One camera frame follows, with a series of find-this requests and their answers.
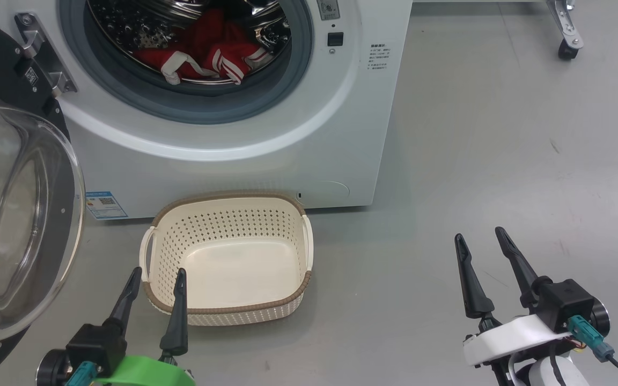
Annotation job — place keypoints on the stainless steel washing machine drum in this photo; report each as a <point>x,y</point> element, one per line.
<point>121,27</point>

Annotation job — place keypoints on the grey warning sticker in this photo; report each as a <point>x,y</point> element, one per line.
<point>328,8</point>

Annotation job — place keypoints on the metal cart leg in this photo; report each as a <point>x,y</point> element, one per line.
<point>566,21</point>

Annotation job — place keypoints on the white front-load washing machine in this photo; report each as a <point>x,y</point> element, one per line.
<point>341,134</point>

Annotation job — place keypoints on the small printed text sticker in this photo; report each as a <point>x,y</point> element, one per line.
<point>379,56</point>

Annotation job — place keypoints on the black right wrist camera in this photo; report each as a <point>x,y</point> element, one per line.
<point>566,300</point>

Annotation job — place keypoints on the black caster wheel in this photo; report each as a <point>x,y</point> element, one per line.
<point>567,51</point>

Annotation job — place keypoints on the blue energy label sticker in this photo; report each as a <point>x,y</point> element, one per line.
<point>106,205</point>

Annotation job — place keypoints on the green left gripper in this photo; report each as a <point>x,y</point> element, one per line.
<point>148,370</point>

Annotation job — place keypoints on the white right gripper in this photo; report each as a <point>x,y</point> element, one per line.
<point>513,335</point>

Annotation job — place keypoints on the cream perforated basket brown rim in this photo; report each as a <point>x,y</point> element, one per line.
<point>234,268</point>

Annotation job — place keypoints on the metal door hinge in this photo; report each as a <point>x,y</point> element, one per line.
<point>41,48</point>

